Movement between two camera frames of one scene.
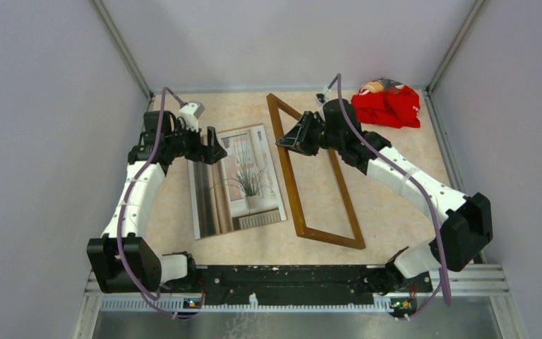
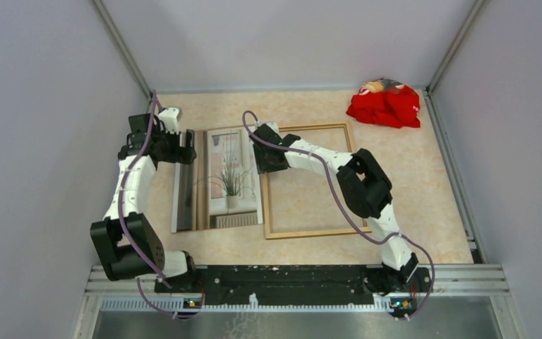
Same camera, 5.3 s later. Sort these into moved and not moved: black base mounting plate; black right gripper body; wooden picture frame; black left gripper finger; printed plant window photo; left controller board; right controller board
Moved: wooden picture frame; printed plant window photo; black left gripper finger; black right gripper body
Not moved: left controller board; black base mounting plate; right controller board
